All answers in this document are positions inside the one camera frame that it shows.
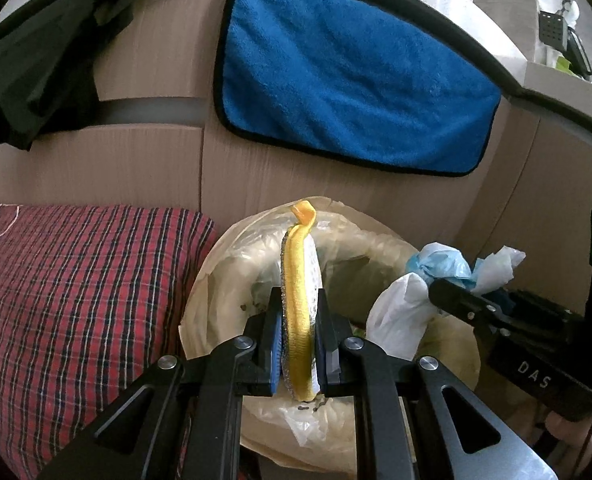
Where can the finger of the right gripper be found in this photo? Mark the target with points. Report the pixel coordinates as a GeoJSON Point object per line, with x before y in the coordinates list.
{"type": "Point", "coordinates": [514, 322]}

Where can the trash bin with yellow bag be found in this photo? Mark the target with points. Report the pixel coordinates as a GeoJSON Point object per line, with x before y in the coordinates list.
{"type": "Point", "coordinates": [323, 294]}

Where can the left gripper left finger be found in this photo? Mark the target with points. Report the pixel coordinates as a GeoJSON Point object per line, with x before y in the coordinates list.
{"type": "Point", "coordinates": [181, 418]}

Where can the white and blue tissue wad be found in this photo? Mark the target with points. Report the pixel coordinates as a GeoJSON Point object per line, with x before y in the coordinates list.
{"type": "Point", "coordinates": [400, 316]}

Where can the person right hand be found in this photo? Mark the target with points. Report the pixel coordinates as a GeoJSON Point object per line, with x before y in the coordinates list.
{"type": "Point", "coordinates": [576, 445]}

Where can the black cloth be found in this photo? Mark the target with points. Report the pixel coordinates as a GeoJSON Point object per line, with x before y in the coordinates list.
{"type": "Point", "coordinates": [46, 68]}

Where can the black utensil rack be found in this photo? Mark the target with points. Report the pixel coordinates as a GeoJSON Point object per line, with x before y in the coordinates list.
{"type": "Point", "coordinates": [557, 31]}

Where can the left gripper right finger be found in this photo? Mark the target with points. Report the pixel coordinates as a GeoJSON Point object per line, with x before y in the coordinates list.
{"type": "Point", "coordinates": [415, 419]}

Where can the plaid red tablecloth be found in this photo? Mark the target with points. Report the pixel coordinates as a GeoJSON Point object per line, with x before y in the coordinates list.
{"type": "Point", "coordinates": [89, 297]}

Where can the blue towel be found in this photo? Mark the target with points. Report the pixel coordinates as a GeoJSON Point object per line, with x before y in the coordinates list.
{"type": "Point", "coordinates": [346, 80]}

